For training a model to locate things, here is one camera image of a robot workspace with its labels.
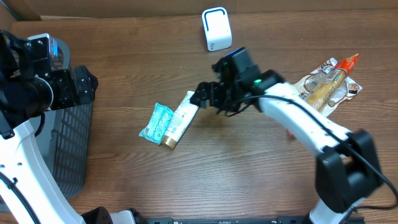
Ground grey plastic mesh basket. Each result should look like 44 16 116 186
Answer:
0 37 94 212

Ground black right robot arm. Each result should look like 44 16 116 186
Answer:
190 47 383 223

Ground beige nut snack pouch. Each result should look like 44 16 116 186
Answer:
292 57 364 118

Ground teal wipes packet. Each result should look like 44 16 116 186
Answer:
139 103 174 145

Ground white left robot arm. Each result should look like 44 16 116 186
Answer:
1 30 139 223

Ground orange noodle packet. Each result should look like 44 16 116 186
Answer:
287 53 361 138

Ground white barcode scanner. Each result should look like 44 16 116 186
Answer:
201 7 232 52

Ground white cream tube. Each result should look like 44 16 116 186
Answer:
161 91 199 150

